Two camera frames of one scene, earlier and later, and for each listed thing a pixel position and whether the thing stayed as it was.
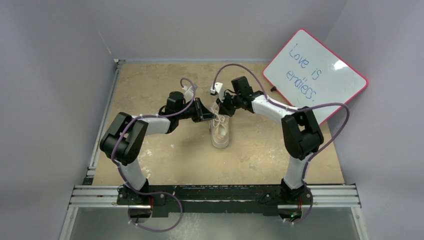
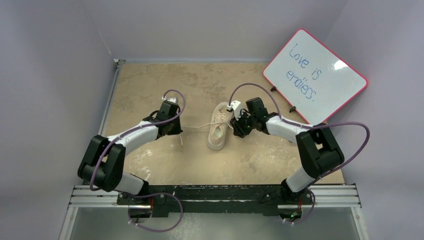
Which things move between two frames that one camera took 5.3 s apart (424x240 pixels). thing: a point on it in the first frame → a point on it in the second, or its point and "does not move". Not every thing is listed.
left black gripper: (201, 113) → (177, 130)
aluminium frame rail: (321, 196) does not move
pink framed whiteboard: (308, 72) does not move
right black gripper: (224, 107) → (241, 126)
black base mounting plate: (216, 200) does not move
